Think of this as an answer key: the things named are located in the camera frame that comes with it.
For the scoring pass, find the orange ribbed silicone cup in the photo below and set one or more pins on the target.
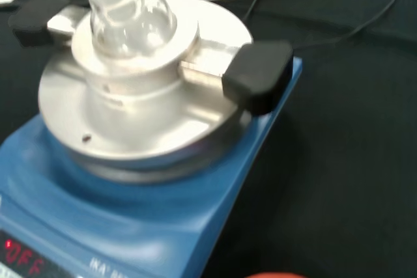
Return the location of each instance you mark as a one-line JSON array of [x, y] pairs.
[[277, 275]]

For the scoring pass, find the black bench cloth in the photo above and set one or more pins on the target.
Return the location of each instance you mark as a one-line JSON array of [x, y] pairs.
[[358, 161]]

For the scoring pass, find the clear round-bottom glass flask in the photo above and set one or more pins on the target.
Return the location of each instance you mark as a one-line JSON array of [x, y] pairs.
[[130, 14]]

